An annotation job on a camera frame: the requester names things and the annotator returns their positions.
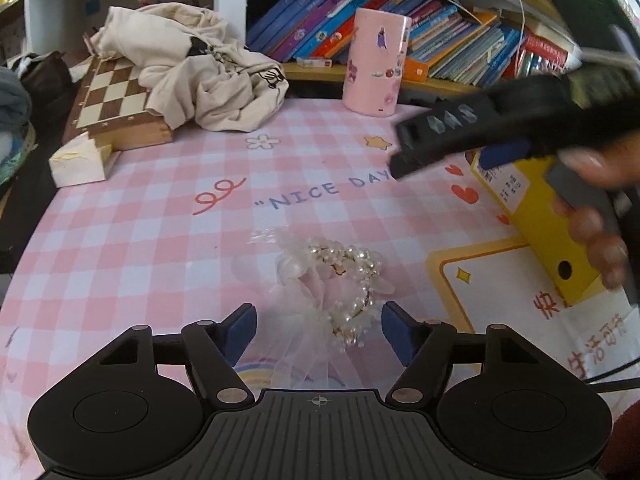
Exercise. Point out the pink sticker-covered cylinder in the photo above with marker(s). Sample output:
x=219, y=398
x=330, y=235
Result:
x=377, y=65

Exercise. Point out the person's red clothing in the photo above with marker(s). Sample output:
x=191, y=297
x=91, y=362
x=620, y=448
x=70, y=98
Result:
x=625, y=440

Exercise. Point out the dark brown bag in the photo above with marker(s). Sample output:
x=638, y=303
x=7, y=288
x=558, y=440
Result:
x=42, y=75

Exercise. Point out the iridescent plastic wrap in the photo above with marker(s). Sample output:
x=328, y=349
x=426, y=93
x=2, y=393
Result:
x=15, y=155

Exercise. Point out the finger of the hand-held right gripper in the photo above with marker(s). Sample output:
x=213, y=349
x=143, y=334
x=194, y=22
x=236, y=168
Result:
x=500, y=156
x=500, y=110

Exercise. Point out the yellow cardboard box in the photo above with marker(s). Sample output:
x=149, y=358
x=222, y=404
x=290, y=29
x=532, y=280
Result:
x=530, y=220

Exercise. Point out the clear bag of pearl beads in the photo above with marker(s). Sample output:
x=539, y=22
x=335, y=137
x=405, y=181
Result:
x=340, y=270

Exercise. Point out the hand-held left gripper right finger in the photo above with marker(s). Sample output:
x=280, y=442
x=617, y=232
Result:
x=397, y=332

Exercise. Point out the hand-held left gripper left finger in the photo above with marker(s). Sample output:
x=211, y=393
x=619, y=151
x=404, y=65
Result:
x=240, y=332

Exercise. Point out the small cream paper box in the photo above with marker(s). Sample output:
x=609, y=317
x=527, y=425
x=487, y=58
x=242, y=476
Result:
x=77, y=162

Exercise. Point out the pink checked tablecloth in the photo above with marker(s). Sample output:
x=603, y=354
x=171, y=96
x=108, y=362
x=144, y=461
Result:
x=150, y=235

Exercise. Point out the row of colourful books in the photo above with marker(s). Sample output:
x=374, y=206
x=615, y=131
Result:
x=450, y=30

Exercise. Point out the small orange box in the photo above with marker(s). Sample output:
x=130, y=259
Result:
x=417, y=70

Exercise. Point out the grey folded cloth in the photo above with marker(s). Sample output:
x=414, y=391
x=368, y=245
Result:
x=12, y=100

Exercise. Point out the flat red white box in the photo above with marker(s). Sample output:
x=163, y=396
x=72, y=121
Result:
x=312, y=62

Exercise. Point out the wooden chessboard box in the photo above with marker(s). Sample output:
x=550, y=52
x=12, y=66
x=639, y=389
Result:
x=110, y=100

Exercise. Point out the beige crumpled cloth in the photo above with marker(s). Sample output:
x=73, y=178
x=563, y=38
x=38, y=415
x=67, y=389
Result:
x=200, y=60

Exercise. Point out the person's right hand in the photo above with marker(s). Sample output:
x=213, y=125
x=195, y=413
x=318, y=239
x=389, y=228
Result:
x=587, y=227

